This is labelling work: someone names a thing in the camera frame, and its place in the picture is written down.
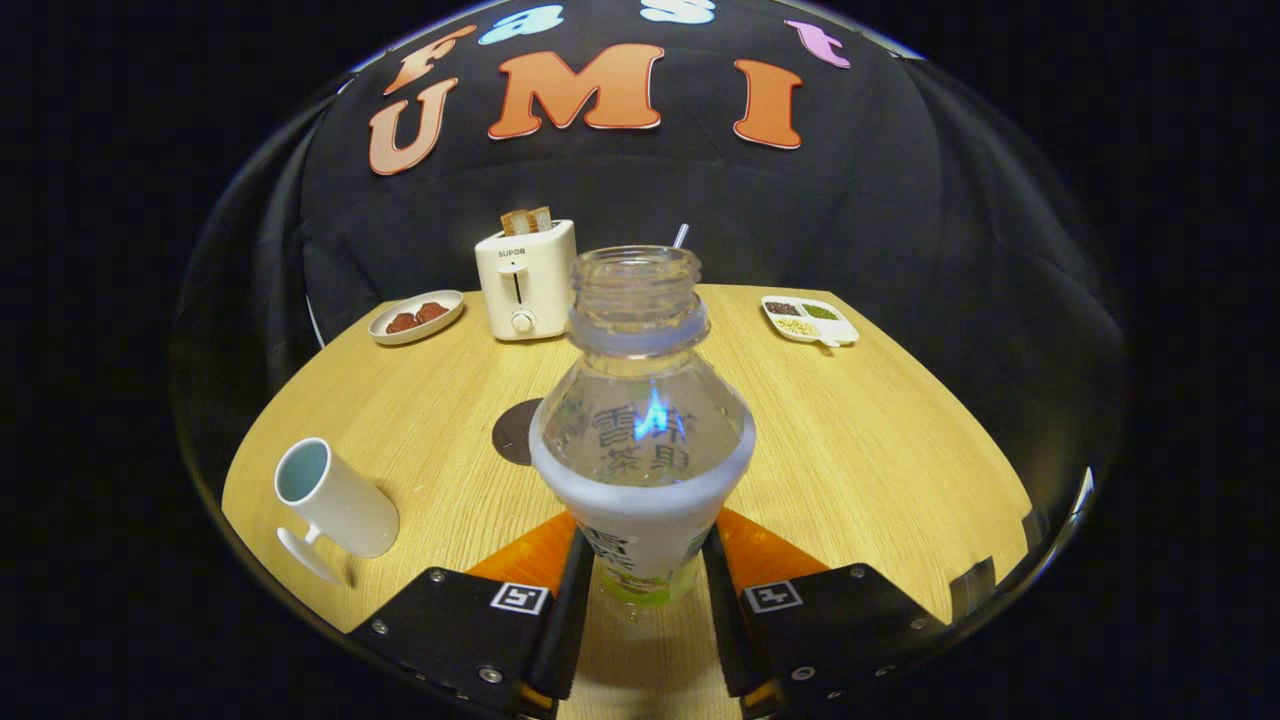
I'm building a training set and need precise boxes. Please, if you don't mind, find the white cup with handle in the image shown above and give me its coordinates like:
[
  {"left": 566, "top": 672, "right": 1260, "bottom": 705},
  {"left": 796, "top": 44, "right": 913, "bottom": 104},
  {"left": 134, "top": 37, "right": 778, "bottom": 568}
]
[{"left": 274, "top": 437, "right": 401, "bottom": 584}]

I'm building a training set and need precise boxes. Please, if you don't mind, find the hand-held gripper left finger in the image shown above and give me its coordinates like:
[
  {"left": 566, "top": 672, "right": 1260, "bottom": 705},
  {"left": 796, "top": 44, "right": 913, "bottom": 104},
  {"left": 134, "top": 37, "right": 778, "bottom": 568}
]
[{"left": 345, "top": 510, "right": 597, "bottom": 717}]

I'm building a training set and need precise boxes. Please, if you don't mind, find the round white plate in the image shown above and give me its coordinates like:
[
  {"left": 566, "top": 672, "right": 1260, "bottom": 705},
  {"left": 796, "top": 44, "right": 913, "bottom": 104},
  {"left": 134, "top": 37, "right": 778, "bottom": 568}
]
[{"left": 368, "top": 290, "right": 466, "bottom": 347}]

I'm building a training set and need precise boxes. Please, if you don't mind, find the dark brown round coaster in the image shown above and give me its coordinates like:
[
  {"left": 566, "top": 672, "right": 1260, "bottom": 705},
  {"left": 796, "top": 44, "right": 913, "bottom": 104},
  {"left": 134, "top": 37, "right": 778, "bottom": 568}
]
[{"left": 492, "top": 397, "right": 547, "bottom": 467}]

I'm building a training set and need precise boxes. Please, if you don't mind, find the white toaster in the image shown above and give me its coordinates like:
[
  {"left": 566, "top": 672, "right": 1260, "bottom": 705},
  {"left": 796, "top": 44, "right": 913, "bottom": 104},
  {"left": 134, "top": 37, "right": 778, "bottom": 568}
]
[{"left": 474, "top": 219, "right": 578, "bottom": 342}]

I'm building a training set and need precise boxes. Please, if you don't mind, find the wooden table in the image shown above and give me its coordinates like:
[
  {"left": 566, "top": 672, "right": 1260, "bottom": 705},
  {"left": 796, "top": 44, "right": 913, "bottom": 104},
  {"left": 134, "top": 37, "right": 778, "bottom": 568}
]
[{"left": 220, "top": 283, "right": 1033, "bottom": 720}]

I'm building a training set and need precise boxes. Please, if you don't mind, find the clear plastic juice bottle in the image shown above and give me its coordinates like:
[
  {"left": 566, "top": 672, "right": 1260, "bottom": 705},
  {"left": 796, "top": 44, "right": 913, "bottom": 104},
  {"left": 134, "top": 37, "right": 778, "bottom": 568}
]
[{"left": 528, "top": 245, "right": 757, "bottom": 608}]

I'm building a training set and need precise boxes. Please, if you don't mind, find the white divided bean dish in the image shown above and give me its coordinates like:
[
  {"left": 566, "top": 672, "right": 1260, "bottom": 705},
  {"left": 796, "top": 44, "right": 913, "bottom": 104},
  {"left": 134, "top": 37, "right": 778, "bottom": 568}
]
[{"left": 760, "top": 295, "right": 860, "bottom": 349}]

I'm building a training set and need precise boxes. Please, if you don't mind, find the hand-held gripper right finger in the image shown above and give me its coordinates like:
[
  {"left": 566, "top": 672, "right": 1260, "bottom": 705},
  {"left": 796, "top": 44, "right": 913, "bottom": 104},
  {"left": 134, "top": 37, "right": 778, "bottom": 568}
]
[{"left": 700, "top": 508, "right": 951, "bottom": 717}]

